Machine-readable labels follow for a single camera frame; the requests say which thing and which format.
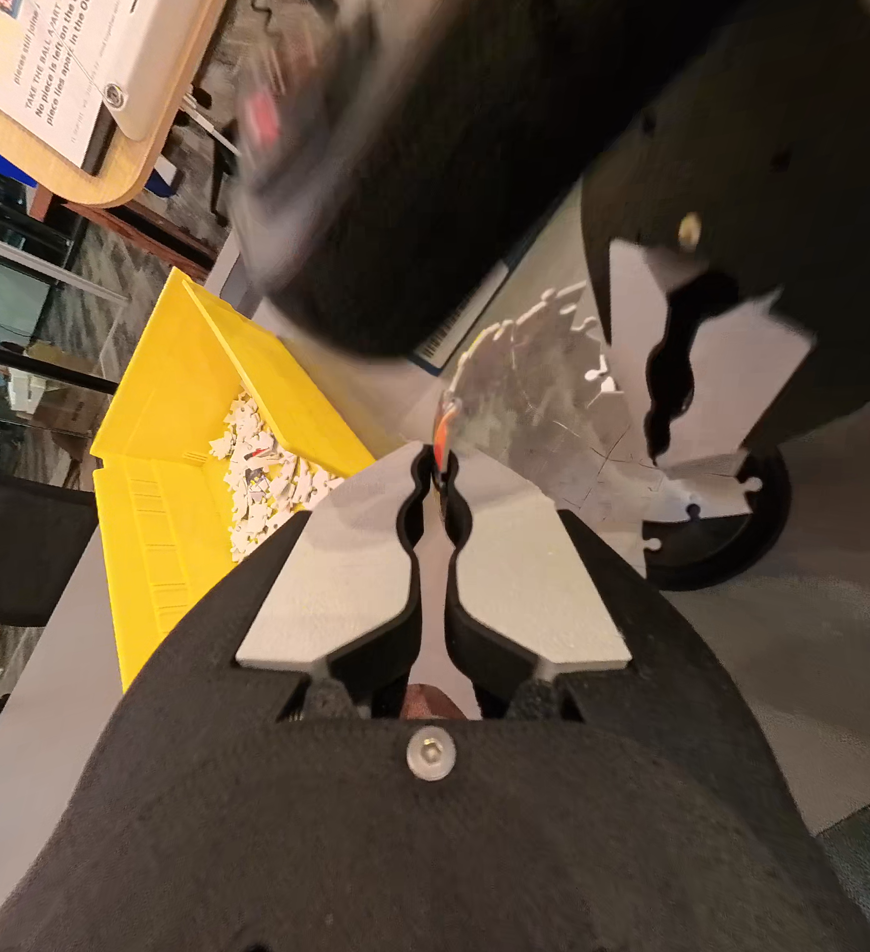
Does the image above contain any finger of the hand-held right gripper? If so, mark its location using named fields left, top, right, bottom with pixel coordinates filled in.
left=606, top=238, right=711, bottom=468
left=658, top=294, right=816, bottom=470

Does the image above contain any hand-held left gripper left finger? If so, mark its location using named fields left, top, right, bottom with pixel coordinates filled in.
left=235, top=440, right=425, bottom=702

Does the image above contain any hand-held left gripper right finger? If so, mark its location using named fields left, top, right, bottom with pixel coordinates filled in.
left=441, top=450, right=633, bottom=709

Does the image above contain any partly built puzzle ball shell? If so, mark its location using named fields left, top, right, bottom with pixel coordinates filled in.
left=433, top=281, right=766, bottom=551

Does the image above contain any black round ball stand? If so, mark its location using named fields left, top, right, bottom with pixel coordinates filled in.
left=639, top=442, right=791, bottom=592

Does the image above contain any yellow plastic bin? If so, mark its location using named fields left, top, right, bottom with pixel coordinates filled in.
left=91, top=266, right=376, bottom=693

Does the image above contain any pile of loose puzzle pieces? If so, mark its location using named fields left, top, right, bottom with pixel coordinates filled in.
left=208, top=390, right=347, bottom=562

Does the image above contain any blue puzzle box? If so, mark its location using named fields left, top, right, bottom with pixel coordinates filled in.
left=405, top=256, right=518, bottom=373

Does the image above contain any black mesh chair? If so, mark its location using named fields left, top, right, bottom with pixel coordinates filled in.
left=0, top=461, right=101, bottom=629

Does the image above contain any light wooden side table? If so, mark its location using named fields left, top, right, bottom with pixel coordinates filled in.
left=0, top=0, right=229, bottom=209

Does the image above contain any white instruction sign board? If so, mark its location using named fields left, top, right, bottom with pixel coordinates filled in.
left=0, top=0, right=209, bottom=168

